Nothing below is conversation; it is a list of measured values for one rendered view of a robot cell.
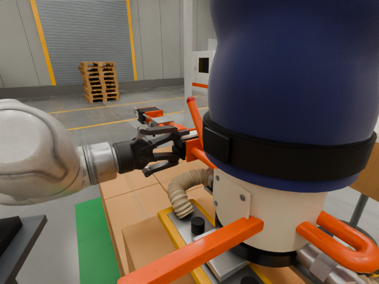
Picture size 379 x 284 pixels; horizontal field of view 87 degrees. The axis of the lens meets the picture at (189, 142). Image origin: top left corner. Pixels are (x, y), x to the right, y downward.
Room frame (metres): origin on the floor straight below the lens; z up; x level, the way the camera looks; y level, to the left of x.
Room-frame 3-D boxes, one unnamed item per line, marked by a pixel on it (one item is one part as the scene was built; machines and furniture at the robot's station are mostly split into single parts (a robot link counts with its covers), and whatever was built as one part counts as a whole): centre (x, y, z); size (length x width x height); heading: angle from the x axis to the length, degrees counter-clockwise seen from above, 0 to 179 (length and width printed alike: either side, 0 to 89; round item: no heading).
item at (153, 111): (0.81, 0.16, 1.20); 0.08 x 0.07 x 0.05; 30
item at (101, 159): (0.40, 0.20, 1.20); 0.09 x 0.06 x 0.09; 30
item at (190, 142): (0.51, -0.01, 1.20); 0.10 x 0.08 x 0.06; 120
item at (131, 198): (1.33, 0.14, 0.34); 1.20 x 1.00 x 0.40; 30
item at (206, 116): (0.29, -0.13, 1.32); 0.23 x 0.23 x 0.04
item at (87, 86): (7.66, 3.34, 0.65); 1.29 x 1.10 x 1.30; 33
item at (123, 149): (0.44, 0.14, 1.20); 0.09 x 0.07 x 0.08; 120
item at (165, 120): (0.69, 0.10, 1.19); 0.07 x 0.07 x 0.04; 30
